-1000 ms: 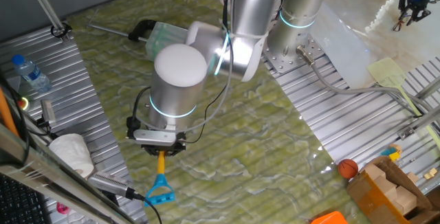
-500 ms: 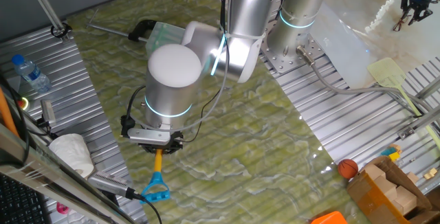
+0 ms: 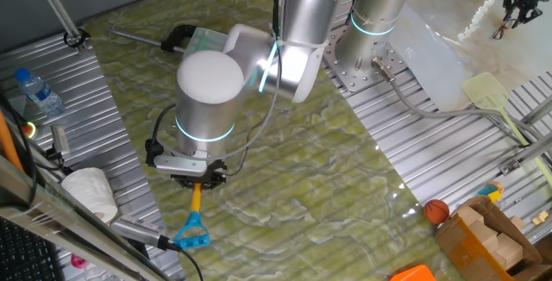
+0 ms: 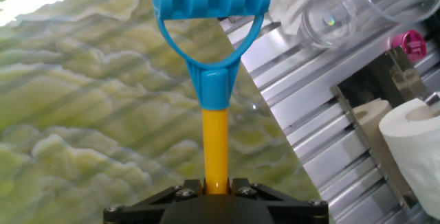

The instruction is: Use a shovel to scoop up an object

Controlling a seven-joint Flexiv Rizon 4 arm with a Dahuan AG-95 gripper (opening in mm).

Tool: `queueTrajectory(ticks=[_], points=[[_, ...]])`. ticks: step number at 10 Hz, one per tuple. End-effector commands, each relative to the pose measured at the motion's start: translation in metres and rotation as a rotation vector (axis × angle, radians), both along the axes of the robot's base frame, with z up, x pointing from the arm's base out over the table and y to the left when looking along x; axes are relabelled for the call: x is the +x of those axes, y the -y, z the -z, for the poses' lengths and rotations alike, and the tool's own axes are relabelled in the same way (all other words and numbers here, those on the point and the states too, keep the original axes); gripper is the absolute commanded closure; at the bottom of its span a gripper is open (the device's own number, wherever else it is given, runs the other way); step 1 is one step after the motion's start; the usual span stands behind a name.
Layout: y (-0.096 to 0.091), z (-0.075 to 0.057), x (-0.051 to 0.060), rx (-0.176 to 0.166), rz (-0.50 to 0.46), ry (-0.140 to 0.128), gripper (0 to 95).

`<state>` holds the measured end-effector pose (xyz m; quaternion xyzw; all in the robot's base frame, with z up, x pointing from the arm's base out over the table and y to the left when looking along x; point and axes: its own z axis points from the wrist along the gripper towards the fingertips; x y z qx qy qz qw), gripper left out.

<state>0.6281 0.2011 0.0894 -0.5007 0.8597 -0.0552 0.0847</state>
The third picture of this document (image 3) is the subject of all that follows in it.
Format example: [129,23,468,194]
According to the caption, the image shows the metal tripod pole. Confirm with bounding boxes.
[28,0,87,53]

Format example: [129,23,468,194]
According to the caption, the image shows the black C-clamp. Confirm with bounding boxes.
[107,11,199,53]

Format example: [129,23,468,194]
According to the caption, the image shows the brown cardboard box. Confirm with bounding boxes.
[434,195,552,281]

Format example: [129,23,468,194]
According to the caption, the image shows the small silver camera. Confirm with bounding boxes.
[50,124,72,159]

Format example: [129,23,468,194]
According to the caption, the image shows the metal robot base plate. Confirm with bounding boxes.
[321,24,409,93]

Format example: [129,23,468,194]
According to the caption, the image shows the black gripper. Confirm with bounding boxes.
[170,162,228,191]

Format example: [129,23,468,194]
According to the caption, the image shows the small pale wooden block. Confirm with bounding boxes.
[530,209,550,227]

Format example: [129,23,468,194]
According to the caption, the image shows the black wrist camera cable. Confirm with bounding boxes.
[150,0,284,178]

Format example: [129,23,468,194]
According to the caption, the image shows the dark rimmed eyeglasses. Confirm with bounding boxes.
[492,17,518,41]

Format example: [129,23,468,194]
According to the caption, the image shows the black device cable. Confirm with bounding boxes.
[163,240,204,281]

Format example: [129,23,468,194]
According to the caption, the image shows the aluminium profile bar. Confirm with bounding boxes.
[499,132,552,177]
[519,95,552,127]

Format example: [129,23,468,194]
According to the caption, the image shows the aluminium frame bar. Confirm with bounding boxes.
[0,155,173,281]

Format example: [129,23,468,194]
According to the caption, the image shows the orange pole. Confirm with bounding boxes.
[0,108,25,172]

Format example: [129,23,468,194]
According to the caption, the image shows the black keyboard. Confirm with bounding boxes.
[0,218,66,281]

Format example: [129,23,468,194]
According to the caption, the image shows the green marble pattern mat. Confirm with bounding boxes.
[84,0,465,281]

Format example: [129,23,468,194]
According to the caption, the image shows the white marble pattern sheet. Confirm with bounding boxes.
[387,0,552,112]

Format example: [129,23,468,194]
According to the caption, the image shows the silver grilled camera device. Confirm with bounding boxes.
[110,214,172,250]

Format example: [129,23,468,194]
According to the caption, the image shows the clear water bottle blue cap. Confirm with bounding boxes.
[14,67,66,117]

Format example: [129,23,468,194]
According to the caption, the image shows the red emergency button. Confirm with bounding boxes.
[21,121,39,141]

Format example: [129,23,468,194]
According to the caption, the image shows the yellow fly swatter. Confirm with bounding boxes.
[460,72,552,187]

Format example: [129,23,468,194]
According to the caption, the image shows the white toilet paper roll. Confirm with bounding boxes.
[60,167,119,224]

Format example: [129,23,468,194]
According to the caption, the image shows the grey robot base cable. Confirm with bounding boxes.
[371,56,552,148]

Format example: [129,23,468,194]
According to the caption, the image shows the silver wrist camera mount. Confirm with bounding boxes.
[145,138,210,178]

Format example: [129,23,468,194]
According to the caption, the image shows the orange plastic container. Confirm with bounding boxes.
[389,265,437,281]

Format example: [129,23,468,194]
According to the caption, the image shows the blue and yellow toy shovel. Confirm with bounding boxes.
[173,182,211,250]

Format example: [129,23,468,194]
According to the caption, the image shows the small toy basketball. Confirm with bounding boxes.
[423,198,451,226]

